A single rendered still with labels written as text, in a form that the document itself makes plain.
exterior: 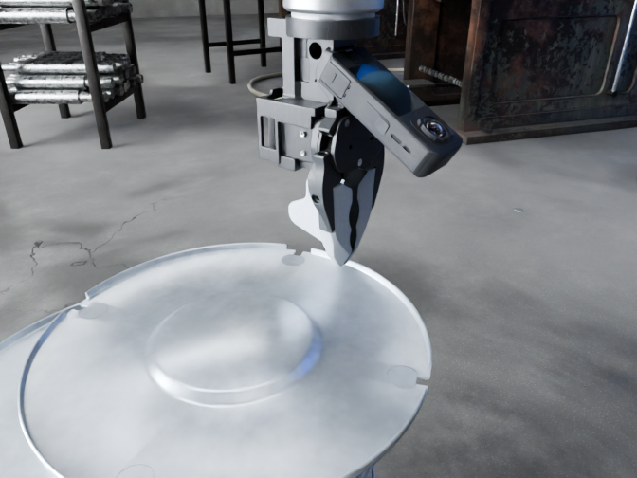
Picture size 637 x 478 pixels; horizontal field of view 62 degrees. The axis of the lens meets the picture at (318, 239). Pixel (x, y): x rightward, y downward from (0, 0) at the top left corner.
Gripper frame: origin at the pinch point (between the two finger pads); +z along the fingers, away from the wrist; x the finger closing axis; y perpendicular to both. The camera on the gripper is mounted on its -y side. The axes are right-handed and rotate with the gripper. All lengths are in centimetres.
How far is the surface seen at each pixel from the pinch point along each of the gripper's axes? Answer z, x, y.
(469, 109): 24, -149, 51
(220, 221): 36, -46, 71
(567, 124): 32, -181, 24
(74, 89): 17, -60, 158
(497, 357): 36, -39, -5
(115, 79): 14, -71, 150
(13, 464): 2.4, 28.9, 3.5
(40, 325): 2.2, 21.4, 15.0
